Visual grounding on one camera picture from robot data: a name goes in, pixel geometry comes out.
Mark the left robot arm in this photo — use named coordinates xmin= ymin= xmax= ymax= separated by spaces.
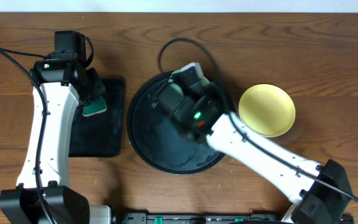
xmin=0 ymin=59 xmax=114 ymax=223

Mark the green yellow sponge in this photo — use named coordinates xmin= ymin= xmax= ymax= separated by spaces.
xmin=82 ymin=96 xmax=107 ymax=117

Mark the black round tray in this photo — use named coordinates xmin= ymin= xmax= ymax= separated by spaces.
xmin=127 ymin=72 xmax=225 ymax=175

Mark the pale green plate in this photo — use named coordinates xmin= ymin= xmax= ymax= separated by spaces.
xmin=170 ymin=62 xmax=204 ymax=81

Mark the yellow plate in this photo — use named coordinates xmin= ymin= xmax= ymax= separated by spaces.
xmin=238 ymin=84 xmax=296 ymax=138

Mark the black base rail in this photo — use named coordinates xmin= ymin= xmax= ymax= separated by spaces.
xmin=120 ymin=213 xmax=282 ymax=224

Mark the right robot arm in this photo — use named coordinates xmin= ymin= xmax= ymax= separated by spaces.
xmin=153 ymin=82 xmax=351 ymax=223

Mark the black rectangular tray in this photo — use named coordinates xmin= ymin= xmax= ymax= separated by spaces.
xmin=69 ymin=79 xmax=125 ymax=157

